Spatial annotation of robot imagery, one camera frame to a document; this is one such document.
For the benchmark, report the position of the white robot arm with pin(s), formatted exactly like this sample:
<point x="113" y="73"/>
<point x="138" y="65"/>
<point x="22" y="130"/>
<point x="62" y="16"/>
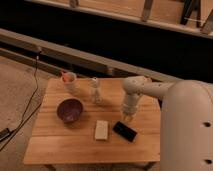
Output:
<point x="186" y="124"/>

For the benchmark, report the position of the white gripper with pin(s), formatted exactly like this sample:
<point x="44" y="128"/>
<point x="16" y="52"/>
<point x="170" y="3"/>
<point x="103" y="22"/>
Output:
<point x="129" y="106"/>

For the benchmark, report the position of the black eraser block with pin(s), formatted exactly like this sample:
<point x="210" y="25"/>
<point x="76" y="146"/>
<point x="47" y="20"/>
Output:
<point x="124" y="131"/>

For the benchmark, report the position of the small wooden table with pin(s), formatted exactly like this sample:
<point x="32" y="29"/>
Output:
<point x="54" y="142"/>

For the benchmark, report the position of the purple ceramic bowl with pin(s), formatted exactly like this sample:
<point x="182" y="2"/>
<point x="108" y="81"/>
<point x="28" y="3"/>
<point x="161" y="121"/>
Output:
<point x="69" y="110"/>

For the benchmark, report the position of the black device on floor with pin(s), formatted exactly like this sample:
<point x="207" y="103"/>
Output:
<point x="4" y="134"/>

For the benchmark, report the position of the white foam sponge block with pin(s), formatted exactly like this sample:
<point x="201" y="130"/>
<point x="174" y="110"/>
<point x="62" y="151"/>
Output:
<point x="101" y="130"/>

